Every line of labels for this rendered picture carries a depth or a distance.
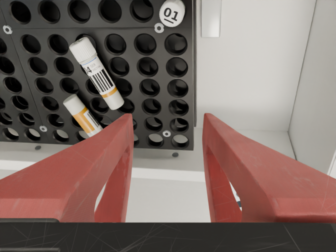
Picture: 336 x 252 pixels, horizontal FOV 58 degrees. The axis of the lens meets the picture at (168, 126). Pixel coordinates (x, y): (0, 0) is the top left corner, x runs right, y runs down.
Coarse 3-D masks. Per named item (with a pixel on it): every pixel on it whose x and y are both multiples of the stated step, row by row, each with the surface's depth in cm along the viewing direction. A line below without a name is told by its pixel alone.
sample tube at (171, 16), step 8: (168, 0) 15; (176, 0) 15; (160, 8) 15; (168, 8) 15; (176, 8) 15; (184, 8) 16; (160, 16) 15; (168, 16) 15; (176, 16) 15; (168, 24) 16; (176, 24) 15
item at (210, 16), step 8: (208, 0) 21; (216, 0) 21; (208, 8) 21; (216, 8) 21; (208, 16) 21; (216, 16) 21; (208, 24) 22; (216, 24) 21; (208, 32) 22; (216, 32) 22
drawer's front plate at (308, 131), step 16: (320, 0) 20; (320, 16) 20; (320, 32) 20; (320, 48) 20; (304, 64) 23; (320, 64) 20; (304, 80) 23; (320, 80) 19; (304, 96) 23; (320, 96) 19; (304, 112) 23; (320, 112) 19; (288, 128) 27; (304, 128) 22; (320, 128) 19; (304, 144) 22; (320, 144) 19; (304, 160) 22; (320, 160) 19
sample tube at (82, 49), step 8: (80, 40) 17; (88, 40) 17; (72, 48) 17; (80, 48) 17; (88, 48) 17; (80, 56) 17; (88, 56) 17; (96, 56) 18; (88, 64) 18; (96, 64) 18; (88, 72) 18; (96, 72) 18; (104, 72) 18; (96, 80) 18; (104, 80) 18; (96, 88) 19; (104, 88) 18; (112, 88) 19; (104, 96) 19; (112, 96) 19; (120, 96) 19; (112, 104) 19; (120, 104) 19
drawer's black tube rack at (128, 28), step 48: (0, 0) 17; (48, 0) 17; (96, 0) 16; (144, 0) 19; (0, 48) 23; (48, 48) 19; (96, 48) 18; (144, 48) 21; (0, 96) 21; (48, 96) 25; (96, 96) 20; (144, 96) 20; (144, 144) 22
